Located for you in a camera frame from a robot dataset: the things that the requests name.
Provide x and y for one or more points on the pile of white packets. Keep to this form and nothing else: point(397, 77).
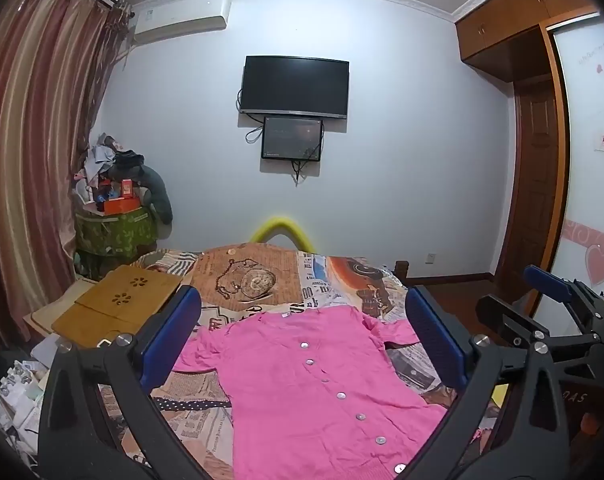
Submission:
point(17, 405)

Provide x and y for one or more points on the green patterned table cover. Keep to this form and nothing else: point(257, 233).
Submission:
point(117, 235)

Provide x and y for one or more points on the orange box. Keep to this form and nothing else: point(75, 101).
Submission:
point(122, 205)

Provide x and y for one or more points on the wooden overhead cabinet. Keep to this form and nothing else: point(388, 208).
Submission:
point(512, 10)

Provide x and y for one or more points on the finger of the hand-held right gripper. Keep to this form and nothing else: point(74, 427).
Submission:
point(504, 317)
point(549, 280)

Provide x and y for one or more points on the yellow foam tube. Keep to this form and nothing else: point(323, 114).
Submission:
point(279, 223)

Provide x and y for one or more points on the pink buttoned cardigan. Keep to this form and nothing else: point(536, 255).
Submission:
point(307, 410)

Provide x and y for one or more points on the pile of clothes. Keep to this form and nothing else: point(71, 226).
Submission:
point(104, 160)

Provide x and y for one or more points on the wooden bed post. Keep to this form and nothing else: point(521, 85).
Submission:
point(402, 272)

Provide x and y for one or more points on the white air conditioner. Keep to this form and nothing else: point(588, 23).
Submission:
point(182, 15)

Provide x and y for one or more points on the black wall television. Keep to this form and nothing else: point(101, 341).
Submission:
point(294, 85)

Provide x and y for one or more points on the grey stuffed pillow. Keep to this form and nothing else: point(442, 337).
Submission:
point(157, 190)

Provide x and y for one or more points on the printed patchwork blanket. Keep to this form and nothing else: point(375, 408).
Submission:
point(262, 280)

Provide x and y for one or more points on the white wardrobe door with hearts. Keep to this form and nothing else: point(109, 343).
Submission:
point(592, 160)

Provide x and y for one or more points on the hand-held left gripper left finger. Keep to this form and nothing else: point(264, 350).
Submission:
point(174, 337)

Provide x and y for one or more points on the striped brown curtain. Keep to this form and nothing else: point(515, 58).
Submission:
point(27, 135)

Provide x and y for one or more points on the beige flat board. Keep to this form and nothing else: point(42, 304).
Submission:
point(47, 312)

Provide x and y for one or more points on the small black wall monitor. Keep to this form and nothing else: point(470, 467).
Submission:
point(292, 137)

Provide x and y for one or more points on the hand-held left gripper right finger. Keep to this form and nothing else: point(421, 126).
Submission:
point(434, 345)

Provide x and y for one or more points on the wooden lap desk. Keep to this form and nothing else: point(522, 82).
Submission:
point(112, 305)

